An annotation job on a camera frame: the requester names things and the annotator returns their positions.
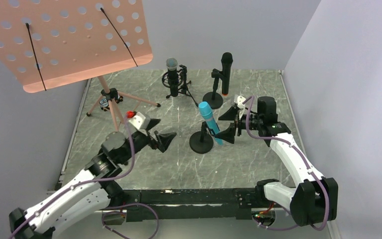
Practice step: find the black round-base mic stand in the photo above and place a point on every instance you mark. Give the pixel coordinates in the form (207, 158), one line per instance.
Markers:
(213, 98)

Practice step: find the blue microphone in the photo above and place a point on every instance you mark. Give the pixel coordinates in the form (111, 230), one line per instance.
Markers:
(207, 114)

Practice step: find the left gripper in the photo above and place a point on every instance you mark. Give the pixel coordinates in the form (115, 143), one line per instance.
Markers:
(151, 137)

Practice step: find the black shock mount tripod stand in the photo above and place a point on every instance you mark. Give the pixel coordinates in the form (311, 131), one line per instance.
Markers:
(183, 82)

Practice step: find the black microphone orange end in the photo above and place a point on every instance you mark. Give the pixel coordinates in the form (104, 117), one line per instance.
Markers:
(226, 61)

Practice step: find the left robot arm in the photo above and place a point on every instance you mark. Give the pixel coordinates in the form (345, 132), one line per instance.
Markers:
(94, 187)

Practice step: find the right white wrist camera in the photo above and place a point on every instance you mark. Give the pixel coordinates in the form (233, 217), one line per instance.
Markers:
(239, 104)

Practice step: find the black microphone silver grille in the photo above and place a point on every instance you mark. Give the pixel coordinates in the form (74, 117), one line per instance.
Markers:
(173, 78)

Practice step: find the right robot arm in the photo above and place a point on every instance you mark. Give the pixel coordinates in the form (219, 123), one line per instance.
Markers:
(313, 200)

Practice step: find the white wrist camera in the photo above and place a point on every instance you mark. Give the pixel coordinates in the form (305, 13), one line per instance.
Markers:
(239, 104)
(140, 121)

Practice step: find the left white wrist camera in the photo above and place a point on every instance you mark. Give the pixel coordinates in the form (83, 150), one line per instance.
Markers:
(140, 121)

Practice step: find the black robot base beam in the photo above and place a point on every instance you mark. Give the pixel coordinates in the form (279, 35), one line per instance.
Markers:
(238, 203)

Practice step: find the pink perforated music stand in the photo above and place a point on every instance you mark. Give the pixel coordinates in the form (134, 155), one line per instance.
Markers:
(52, 43)

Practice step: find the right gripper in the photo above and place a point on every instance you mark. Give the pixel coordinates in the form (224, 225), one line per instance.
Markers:
(238, 122)

